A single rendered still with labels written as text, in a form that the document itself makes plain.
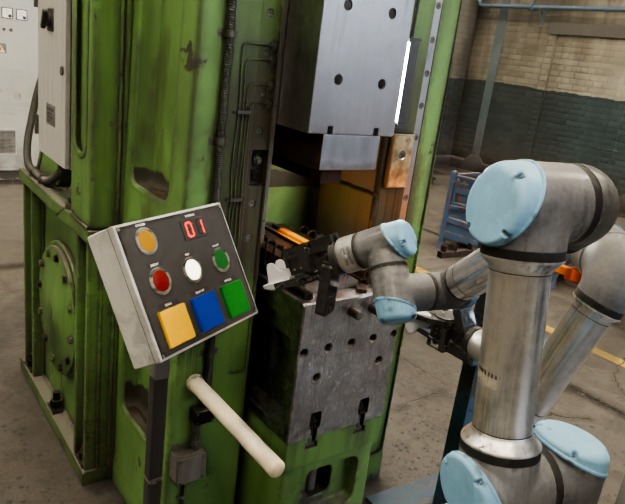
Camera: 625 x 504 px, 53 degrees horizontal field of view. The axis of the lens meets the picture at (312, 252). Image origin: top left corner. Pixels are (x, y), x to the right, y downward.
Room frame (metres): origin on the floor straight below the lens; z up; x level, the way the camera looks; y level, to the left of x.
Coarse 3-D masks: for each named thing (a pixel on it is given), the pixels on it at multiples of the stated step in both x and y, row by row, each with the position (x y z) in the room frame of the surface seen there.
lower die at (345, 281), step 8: (280, 224) 2.10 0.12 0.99; (264, 232) 1.98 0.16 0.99; (272, 232) 1.98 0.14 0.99; (296, 232) 2.02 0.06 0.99; (264, 240) 1.92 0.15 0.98; (280, 240) 1.91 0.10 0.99; (288, 240) 1.91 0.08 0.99; (264, 248) 1.84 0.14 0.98; (272, 248) 1.85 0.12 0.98; (280, 248) 1.85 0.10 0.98; (280, 256) 1.78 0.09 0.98; (344, 280) 1.75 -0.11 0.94; (352, 280) 1.77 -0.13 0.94; (312, 288) 1.68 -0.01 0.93; (344, 288) 1.76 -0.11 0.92
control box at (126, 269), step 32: (128, 224) 1.19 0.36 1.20; (160, 224) 1.26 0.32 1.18; (192, 224) 1.34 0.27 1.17; (224, 224) 1.43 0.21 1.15; (96, 256) 1.17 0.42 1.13; (128, 256) 1.15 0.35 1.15; (160, 256) 1.22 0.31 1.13; (192, 256) 1.30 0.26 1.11; (128, 288) 1.13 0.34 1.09; (192, 288) 1.25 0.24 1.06; (128, 320) 1.13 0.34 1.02; (192, 320) 1.21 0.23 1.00; (128, 352) 1.13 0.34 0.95; (160, 352) 1.10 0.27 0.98
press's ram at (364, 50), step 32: (320, 0) 1.64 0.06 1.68; (352, 0) 1.69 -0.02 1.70; (384, 0) 1.75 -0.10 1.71; (288, 32) 1.74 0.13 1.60; (320, 32) 1.63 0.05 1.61; (352, 32) 1.69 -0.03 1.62; (384, 32) 1.76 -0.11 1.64; (288, 64) 1.73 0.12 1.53; (320, 64) 1.64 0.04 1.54; (352, 64) 1.70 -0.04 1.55; (384, 64) 1.77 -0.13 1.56; (288, 96) 1.72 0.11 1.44; (320, 96) 1.65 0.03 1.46; (352, 96) 1.71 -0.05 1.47; (384, 96) 1.78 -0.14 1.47; (320, 128) 1.66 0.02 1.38; (352, 128) 1.72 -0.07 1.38; (384, 128) 1.79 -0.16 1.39
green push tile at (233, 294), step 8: (240, 280) 1.38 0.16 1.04; (224, 288) 1.32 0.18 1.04; (232, 288) 1.35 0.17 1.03; (240, 288) 1.37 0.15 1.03; (224, 296) 1.31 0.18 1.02; (232, 296) 1.33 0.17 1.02; (240, 296) 1.36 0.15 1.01; (232, 304) 1.32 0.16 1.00; (240, 304) 1.34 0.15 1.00; (248, 304) 1.37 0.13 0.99; (232, 312) 1.31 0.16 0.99; (240, 312) 1.33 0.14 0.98
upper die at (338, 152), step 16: (288, 128) 1.79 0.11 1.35; (288, 144) 1.78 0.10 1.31; (304, 144) 1.73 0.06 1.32; (320, 144) 1.67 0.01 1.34; (336, 144) 1.69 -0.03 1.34; (352, 144) 1.73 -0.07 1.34; (368, 144) 1.76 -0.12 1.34; (304, 160) 1.72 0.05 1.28; (320, 160) 1.66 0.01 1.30; (336, 160) 1.70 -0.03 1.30; (352, 160) 1.73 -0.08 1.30; (368, 160) 1.77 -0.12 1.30
